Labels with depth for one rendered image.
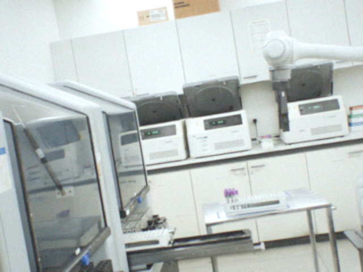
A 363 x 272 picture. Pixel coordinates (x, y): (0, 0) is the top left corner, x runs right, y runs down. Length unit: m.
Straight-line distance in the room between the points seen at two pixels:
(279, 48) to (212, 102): 2.86
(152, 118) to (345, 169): 1.87
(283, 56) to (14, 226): 1.19
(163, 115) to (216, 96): 0.56
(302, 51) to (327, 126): 2.48
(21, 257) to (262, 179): 3.37
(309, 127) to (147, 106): 1.51
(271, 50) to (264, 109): 3.06
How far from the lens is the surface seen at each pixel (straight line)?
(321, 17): 4.72
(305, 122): 4.36
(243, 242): 2.02
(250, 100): 4.93
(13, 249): 1.15
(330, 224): 2.43
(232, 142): 4.33
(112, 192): 1.95
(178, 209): 4.43
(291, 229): 4.48
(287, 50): 1.91
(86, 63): 4.80
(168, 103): 4.59
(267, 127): 4.95
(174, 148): 4.34
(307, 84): 4.72
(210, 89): 4.55
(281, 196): 2.37
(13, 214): 1.16
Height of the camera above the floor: 1.37
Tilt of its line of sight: 3 degrees down
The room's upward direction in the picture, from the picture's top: 9 degrees counter-clockwise
